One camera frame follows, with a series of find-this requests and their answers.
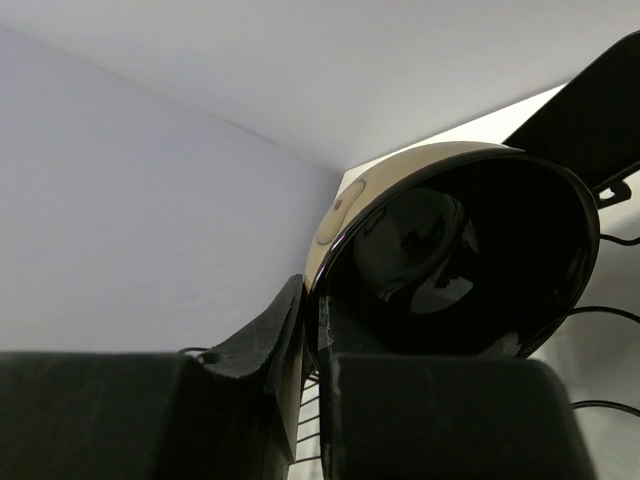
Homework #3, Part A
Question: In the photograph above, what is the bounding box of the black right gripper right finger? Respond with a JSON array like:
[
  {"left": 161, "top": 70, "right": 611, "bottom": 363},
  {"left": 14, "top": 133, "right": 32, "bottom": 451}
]
[{"left": 318, "top": 297, "right": 595, "bottom": 479}]

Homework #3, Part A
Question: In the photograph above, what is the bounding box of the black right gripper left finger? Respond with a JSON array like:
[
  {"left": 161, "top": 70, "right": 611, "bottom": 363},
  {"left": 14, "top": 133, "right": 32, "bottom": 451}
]
[{"left": 1, "top": 275, "right": 304, "bottom": 479}]

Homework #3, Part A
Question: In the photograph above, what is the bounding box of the black wire dish rack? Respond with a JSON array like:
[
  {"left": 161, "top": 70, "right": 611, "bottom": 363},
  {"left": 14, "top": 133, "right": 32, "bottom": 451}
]
[{"left": 294, "top": 30, "right": 640, "bottom": 464}]

